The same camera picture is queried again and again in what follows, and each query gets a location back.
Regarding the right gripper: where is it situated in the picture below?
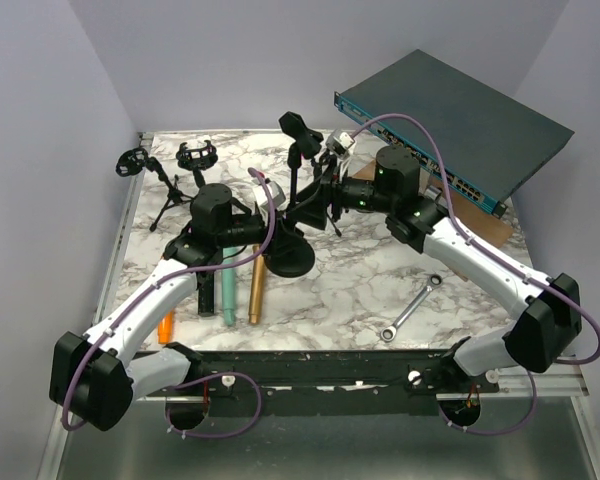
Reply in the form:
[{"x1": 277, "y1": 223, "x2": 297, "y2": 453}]
[{"x1": 286, "y1": 155, "x2": 395, "y2": 230}]

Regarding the black round-base clip stand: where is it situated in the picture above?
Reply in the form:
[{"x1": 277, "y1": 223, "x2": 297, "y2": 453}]
[{"x1": 264, "y1": 111, "x2": 323, "y2": 278}]

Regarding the black tall tripod stand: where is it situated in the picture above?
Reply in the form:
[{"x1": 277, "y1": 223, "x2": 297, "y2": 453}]
[{"x1": 310, "y1": 150, "x2": 342, "y2": 237}]

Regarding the gold microphone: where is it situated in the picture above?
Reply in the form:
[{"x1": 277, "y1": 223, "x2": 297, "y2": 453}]
[{"x1": 248, "y1": 255, "x2": 266, "y2": 325}]

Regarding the mint green microphone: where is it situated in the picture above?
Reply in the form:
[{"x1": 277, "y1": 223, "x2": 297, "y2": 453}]
[{"x1": 221, "y1": 247, "x2": 238, "y2": 327}]

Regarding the black silver-grille microphone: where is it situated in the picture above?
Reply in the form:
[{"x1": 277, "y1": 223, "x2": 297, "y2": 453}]
[{"x1": 196, "y1": 272, "x2": 215, "y2": 318}]

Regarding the black round-base shock-mount stand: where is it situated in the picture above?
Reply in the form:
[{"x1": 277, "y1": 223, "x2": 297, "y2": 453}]
[{"x1": 176, "y1": 140, "x2": 218, "y2": 188}]

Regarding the orange microphone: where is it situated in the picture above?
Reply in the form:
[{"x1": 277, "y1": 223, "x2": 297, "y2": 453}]
[{"x1": 157, "y1": 310, "x2": 175, "y2": 345}]

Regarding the black tripod shock-mount stand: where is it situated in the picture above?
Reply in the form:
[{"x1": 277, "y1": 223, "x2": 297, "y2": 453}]
[{"x1": 114, "y1": 147, "x2": 192, "y2": 232}]

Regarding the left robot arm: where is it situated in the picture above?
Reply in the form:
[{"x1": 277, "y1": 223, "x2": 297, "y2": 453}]
[{"x1": 49, "y1": 175, "x2": 285, "y2": 431}]

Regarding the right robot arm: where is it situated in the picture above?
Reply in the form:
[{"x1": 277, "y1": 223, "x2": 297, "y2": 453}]
[{"x1": 287, "y1": 146, "x2": 582, "y2": 392}]

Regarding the silver ratchet wrench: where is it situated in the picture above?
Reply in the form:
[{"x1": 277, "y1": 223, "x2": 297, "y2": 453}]
[{"x1": 380, "y1": 274, "x2": 443, "y2": 343}]

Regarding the wooden board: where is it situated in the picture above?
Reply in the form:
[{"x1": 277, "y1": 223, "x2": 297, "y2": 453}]
[{"x1": 351, "y1": 148, "x2": 515, "y2": 284}]

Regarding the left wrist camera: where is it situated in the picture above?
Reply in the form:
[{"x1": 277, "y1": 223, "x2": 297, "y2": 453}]
[{"x1": 252, "y1": 176, "x2": 286, "y2": 215}]

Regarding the metal switch bracket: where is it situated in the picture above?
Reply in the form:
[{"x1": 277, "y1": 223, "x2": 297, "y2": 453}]
[{"x1": 423, "y1": 185, "x2": 444, "y2": 202}]

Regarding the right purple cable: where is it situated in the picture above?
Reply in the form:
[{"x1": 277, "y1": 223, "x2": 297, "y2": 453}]
[{"x1": 347, "y1": 113, "x2": 600, "y2": 435}]

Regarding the purple cable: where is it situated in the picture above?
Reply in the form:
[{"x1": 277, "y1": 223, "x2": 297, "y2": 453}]
[
  {"x1": 60, "y1": 167, "x2": 281, "y2": 441},
  {"x1": 347, "y1": 113, "x2": 600, "y2": 435}
]

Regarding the black front mounting rail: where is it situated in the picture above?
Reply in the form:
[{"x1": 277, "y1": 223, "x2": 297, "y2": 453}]
[{"x1": 79, "y1": 342, "x2": 531, "y2": 419}]

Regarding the teal network switch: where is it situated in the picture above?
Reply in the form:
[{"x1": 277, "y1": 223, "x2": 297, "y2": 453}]
[{"x1": 334, "y1": 50, "x2": 574, "y2": 217}]

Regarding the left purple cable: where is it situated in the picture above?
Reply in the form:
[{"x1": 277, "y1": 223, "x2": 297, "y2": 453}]
[{"x1": 60, "y1": 167, "x2": 281, "y2": 441}]

